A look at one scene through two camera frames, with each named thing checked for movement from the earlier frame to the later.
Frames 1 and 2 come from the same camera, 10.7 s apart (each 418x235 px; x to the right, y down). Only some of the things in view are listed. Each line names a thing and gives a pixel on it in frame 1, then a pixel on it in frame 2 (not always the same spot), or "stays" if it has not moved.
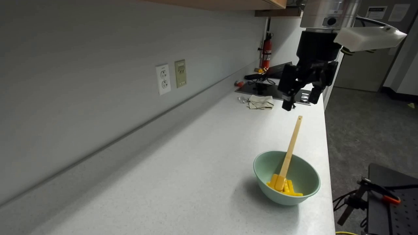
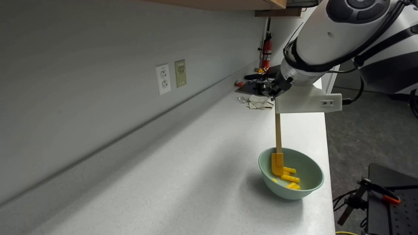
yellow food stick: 286,187 -> 286,171
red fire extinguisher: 266,49 stays
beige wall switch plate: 180,74 stays
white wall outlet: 163,81 stays
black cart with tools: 392,201 stays
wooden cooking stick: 278,179 -> 277,157
